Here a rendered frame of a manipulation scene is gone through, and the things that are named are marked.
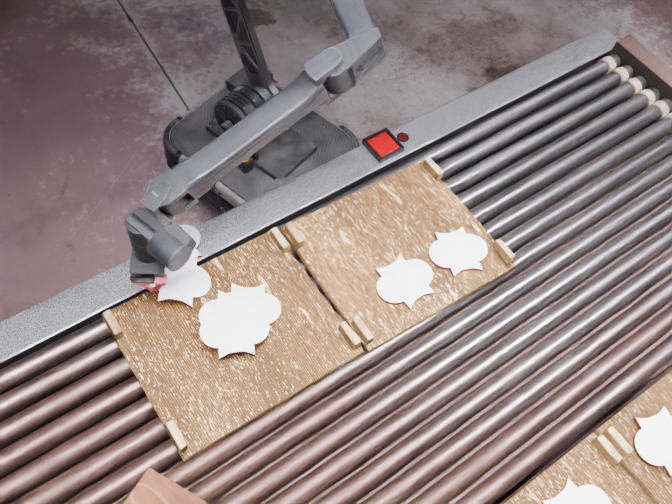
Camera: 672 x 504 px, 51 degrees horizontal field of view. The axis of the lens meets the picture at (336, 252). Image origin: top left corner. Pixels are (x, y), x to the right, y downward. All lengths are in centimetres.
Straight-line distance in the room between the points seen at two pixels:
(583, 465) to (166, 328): 86
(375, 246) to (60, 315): 68
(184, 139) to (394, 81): 108
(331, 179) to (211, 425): 66
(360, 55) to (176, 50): 211
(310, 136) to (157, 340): 140
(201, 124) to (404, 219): 126
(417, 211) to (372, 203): 11
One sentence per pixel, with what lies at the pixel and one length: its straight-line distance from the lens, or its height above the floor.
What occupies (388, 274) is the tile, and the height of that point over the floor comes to 95.
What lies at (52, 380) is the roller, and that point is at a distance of 150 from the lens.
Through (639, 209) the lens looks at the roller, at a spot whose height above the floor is 92.
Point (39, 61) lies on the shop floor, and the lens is 339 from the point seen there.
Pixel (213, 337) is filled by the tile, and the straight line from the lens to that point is 143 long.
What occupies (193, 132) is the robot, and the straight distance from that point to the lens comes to 270.
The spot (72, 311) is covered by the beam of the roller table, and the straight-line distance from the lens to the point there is 156.
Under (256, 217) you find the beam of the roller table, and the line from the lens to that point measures 163.
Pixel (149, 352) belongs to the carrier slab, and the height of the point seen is 94.
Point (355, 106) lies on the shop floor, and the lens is 315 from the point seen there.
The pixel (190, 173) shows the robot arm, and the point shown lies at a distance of 130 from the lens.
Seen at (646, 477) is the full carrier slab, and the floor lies 94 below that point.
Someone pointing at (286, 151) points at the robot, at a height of 26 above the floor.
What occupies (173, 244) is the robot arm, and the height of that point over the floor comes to 118.
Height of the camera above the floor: 226
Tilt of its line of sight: 57 degrees down
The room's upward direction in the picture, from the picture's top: 11 degrees clockwise
